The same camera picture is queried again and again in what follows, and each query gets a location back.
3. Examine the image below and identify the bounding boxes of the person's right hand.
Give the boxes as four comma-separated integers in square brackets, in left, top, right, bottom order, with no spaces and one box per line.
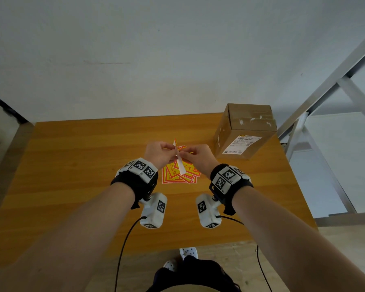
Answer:
[179,145,220,179]

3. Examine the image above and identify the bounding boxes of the person's left hand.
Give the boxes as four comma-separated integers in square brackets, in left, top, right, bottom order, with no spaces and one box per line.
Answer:
[143,141,177,171]

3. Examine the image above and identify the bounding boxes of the red yellow sticker sheet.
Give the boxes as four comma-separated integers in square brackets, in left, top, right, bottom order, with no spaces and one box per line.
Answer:
[173,138,187,176]

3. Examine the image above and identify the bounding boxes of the person's right forearm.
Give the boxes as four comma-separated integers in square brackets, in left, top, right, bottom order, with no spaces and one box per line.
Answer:
[231,186,365,292]

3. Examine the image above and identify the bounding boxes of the person's left forearm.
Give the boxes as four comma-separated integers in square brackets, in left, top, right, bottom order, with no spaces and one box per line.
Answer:
[0,182,136,292]

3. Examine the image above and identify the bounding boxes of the pile of red yellow stickers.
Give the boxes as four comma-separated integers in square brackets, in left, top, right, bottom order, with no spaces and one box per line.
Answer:
[161,145,201,185]

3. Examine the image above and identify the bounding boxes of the black marker wrist band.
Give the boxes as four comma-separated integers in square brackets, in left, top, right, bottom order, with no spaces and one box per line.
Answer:
[110,157,159,210]
[209,163,254,216]

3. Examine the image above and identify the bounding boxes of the brown cardboard box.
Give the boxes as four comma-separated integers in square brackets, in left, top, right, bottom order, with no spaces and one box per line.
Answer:
[212,103,278,160]

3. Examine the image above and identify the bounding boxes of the black trousers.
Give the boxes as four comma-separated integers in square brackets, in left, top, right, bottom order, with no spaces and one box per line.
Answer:
[146,255,243,292]

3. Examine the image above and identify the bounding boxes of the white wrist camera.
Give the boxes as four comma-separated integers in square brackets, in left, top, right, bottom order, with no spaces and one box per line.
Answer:
[195,193,223,230]
[139,192,168,230]

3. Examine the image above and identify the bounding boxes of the black cable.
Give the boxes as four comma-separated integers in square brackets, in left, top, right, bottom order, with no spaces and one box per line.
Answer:
[114,216,148,292]
[215,215,273,292]

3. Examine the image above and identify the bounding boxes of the grey metal frame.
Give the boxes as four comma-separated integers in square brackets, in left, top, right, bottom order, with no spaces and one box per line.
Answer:
[277,27,365,227]

